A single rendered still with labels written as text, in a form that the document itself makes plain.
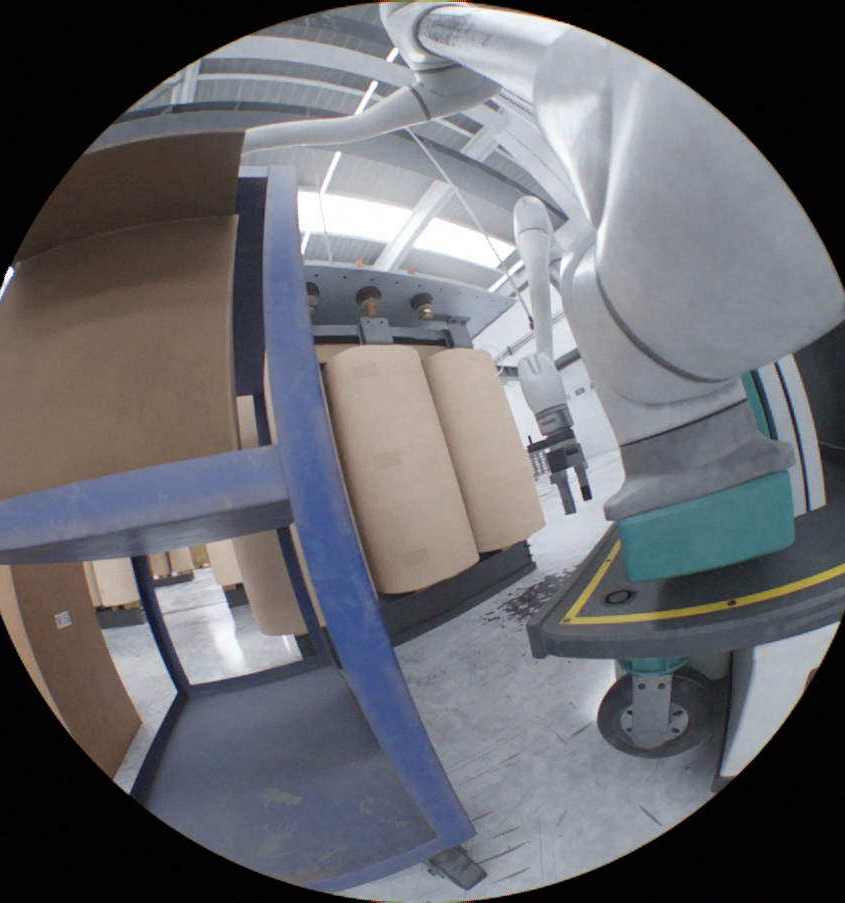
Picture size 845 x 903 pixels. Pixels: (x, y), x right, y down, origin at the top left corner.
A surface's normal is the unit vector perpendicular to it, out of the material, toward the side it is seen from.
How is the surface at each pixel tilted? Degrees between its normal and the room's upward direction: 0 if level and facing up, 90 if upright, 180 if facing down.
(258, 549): 90
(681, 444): 85
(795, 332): 158
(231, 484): 90
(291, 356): 90
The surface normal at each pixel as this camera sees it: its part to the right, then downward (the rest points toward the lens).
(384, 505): -0.11, -0.12
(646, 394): -0.59, 0.79
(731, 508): -0.73, 0.11
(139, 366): 0.48, -0.27
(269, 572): 0.18, -0.20
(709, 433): -0.58, -0.05
